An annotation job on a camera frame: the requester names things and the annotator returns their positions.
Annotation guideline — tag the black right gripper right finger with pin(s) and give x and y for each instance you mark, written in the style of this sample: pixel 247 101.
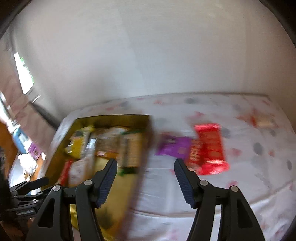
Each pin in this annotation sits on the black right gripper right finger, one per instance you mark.
pixel 237 220

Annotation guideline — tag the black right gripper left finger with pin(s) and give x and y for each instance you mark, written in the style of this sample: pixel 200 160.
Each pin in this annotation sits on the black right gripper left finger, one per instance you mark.
pixel 53 220

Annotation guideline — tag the beige cake packet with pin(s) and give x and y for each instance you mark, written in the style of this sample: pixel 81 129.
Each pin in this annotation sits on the beige cake packet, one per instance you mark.
pixel 80 171

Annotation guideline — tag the large red snack bag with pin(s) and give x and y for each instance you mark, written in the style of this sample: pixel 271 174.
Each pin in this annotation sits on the large red snack bag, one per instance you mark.
pixel 213 157

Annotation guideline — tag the yellow green snack packet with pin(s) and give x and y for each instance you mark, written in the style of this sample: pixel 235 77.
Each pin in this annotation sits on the yellow green snack packet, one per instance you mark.
pixel 79 141

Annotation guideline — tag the red brown snack bar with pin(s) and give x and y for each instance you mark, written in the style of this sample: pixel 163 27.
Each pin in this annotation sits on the red brown snack bar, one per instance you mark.
pixel 194 158

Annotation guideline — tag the purple snack packet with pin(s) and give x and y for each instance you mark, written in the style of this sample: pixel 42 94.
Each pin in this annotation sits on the purple snack packet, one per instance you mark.
pixel 173 146

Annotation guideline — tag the long cracker sleeve red ends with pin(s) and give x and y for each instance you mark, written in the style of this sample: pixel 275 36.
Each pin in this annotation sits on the long cracker sleeve red ends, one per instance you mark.
pixel 263 121

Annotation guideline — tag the green cracker pack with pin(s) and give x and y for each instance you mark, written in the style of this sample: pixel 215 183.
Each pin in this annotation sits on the green cracker pack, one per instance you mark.
pixel 129 156

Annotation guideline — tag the red white wafer packet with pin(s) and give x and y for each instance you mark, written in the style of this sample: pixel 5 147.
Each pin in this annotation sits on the red white wafer packet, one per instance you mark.
pixel 63 179

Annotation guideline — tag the white barcode snack pack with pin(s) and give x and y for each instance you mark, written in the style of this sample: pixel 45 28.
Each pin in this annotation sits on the white barcode snack pack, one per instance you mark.
pixel 90 150

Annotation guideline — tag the orange clear cookie bag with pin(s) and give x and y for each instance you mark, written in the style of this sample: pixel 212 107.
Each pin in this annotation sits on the orange clear cookie bag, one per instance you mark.
pixel 108 141

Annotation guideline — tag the white patterned tablecloth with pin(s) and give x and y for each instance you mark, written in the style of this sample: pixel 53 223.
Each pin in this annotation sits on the white patterned tablecloth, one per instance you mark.
pixel 239 143

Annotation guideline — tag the gold metal tin tray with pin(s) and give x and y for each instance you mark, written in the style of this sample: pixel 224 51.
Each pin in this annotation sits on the gold metal tin tray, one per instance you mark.
pixel 95 171

